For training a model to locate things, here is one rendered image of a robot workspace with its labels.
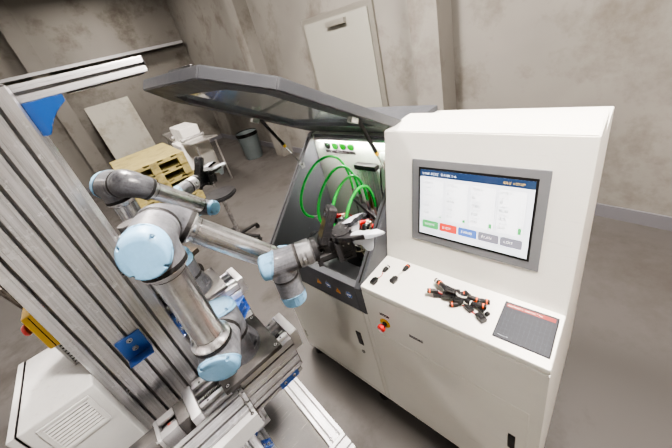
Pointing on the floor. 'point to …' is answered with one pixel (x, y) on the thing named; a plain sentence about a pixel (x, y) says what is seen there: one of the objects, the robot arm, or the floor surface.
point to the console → (486, 272)
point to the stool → (229, 208)
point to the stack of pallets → (158, 167)
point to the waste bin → (249, 141)
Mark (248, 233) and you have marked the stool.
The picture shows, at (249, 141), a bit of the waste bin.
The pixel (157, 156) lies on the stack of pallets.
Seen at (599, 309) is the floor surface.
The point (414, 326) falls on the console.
